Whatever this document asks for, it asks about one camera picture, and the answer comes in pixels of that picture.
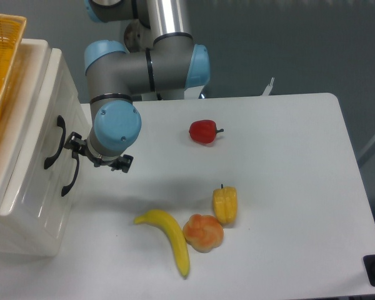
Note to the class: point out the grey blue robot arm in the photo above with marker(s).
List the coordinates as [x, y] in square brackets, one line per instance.
[171, 62]

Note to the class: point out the orange swirl bread roll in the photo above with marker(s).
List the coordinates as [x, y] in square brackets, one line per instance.
[203, 232]

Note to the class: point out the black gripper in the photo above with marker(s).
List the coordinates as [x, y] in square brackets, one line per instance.
[78, 146]

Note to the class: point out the yellow toy banana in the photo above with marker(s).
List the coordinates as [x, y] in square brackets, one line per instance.
[170, 227]

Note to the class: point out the white drawer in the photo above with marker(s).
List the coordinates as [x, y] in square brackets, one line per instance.
[56, 203]
[56, 115]

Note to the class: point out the yellow woven basket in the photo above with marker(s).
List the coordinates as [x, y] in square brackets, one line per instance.
[11, 34]

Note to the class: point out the white drawer cabinet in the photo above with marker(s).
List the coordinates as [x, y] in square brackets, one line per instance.
[31, 64]

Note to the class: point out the red toy bell pepper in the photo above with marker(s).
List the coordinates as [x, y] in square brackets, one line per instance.
[204, 131]

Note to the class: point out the yellow toy bell pepper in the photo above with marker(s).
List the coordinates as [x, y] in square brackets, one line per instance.
[225, 204]

